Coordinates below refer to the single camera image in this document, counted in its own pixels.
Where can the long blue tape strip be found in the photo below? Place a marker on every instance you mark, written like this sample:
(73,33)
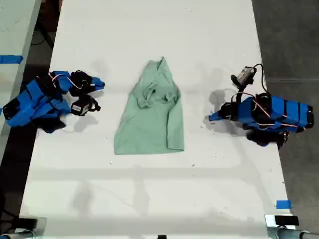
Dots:
(11,59)

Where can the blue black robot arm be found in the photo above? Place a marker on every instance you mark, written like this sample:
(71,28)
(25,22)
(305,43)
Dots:
(37,95)
(279,112)

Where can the pale green T-shirt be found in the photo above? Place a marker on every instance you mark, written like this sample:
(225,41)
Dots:
(152,124)

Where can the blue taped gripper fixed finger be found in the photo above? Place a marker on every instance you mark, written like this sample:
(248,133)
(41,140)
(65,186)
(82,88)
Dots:
(217,114)
(97,81)

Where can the short blue tape piece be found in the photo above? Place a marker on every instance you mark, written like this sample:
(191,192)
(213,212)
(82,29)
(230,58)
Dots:
(283,204)

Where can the black camera stalk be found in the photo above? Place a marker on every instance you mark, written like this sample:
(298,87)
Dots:
(240,93)
(96,105)

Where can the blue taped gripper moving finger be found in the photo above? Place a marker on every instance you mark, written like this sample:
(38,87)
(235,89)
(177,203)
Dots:
(96,88)
(218,119)

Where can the white side table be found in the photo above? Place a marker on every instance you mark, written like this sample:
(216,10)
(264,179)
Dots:
(15,30)

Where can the metal table clamp bracket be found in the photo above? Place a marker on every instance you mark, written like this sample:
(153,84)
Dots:
(270,227)
(41,229)

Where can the grey black camera box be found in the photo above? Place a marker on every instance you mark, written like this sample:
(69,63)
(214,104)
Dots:
(245,74)

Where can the small black box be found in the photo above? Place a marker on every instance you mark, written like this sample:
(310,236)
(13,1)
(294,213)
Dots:
(286,220)
(26,222)

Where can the black camera box with label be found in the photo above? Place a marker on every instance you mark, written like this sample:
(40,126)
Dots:
(80,107)

